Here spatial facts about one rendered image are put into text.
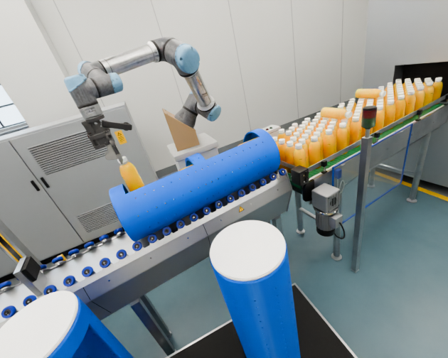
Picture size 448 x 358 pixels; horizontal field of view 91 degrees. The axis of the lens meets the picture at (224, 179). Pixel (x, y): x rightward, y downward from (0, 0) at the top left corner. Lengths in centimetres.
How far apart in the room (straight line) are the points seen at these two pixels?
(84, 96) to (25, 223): 235
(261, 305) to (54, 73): 343
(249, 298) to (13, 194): 266
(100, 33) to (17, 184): 220
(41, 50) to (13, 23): 31
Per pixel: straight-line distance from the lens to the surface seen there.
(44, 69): 368
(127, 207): 104
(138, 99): 387
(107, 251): 132
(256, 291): 80
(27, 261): 133
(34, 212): 311
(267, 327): 99
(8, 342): 108
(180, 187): 105
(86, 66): 116
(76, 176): 284
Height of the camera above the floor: 164
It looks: 28 degrees down
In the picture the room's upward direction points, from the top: 15 degrees counter-clockwise
